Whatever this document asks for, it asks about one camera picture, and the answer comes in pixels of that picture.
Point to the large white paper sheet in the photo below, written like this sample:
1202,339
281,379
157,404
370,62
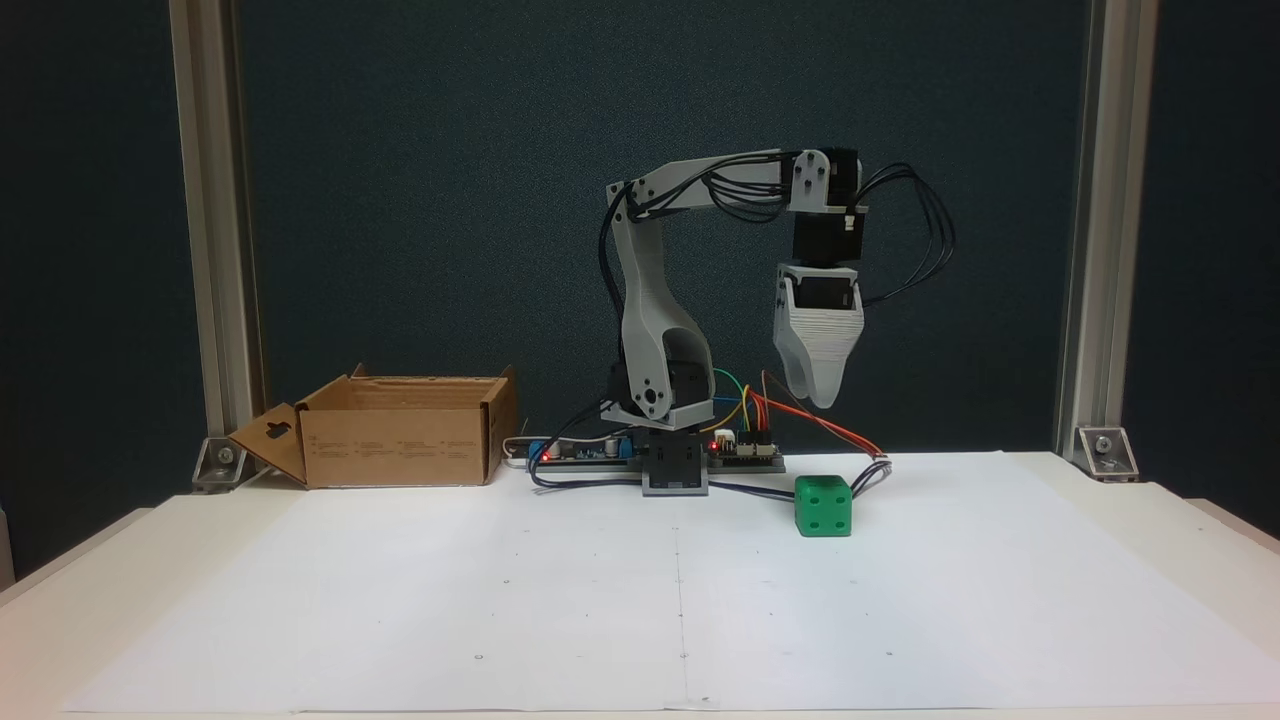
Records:
600,600

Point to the green die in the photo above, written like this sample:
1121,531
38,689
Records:
822,510

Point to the aluminium frame post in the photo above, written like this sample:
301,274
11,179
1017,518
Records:
1110,200
215,200

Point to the metal corner bracket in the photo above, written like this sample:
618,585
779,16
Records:
1105,450
222,462

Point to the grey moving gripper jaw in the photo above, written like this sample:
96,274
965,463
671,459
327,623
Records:
782,320

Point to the grey ribbed fixed gripper jaw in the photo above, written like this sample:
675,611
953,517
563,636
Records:
825,350

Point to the blue circuit board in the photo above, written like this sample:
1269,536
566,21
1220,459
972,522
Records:
585,452

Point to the open cardboard box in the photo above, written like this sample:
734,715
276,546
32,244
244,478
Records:
400,440

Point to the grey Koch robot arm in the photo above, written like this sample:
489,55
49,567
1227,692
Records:
645,290

